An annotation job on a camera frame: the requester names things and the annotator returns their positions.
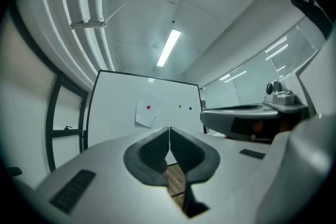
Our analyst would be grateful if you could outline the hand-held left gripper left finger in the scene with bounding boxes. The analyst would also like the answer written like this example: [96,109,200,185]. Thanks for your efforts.
[123,126,172,187]

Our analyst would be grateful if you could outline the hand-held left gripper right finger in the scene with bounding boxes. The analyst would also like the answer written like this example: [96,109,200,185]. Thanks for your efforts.
[170,126,221,184]

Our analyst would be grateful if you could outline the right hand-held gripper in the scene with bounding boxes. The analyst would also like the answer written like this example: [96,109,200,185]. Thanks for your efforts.
[200,80,311,144]

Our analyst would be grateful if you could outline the white sheet of paper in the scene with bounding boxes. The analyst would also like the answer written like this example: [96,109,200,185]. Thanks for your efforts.
[134,100,160,129]

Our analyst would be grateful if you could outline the black-framed whiteboard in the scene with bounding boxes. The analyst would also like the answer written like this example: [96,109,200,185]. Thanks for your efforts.
[82,69,205,152]

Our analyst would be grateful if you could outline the long ceiling light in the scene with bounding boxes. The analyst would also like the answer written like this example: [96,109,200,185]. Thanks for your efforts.
[156,29,182,68]

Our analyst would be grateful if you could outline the glass partition wall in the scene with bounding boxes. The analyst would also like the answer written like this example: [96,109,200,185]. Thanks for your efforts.
[202,24,321,111]

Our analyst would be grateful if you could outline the black window frame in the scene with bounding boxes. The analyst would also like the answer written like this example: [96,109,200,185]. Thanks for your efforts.
[45,71,89,173]

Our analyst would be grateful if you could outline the white pipe bracket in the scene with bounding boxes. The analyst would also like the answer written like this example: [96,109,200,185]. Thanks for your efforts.
[69,19,107,30]

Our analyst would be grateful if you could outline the white ceiling duct pipes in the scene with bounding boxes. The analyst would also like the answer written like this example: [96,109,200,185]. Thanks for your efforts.
[15,0,117,87]

